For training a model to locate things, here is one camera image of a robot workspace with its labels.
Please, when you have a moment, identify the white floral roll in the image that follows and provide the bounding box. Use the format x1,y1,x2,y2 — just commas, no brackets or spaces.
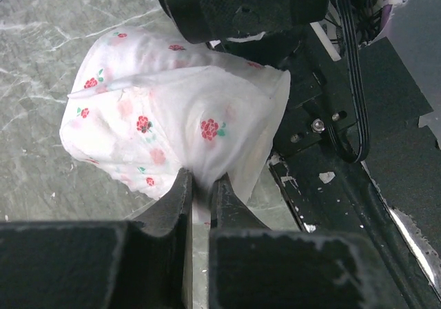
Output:
59,26,291,201

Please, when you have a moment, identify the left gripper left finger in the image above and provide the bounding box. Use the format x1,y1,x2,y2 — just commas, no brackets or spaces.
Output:
1,169,192,308

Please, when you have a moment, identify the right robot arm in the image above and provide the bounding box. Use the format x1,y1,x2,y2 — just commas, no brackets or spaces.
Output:
159,0,329,44

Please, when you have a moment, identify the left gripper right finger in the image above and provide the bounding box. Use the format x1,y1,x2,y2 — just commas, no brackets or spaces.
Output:
208,176,382,308

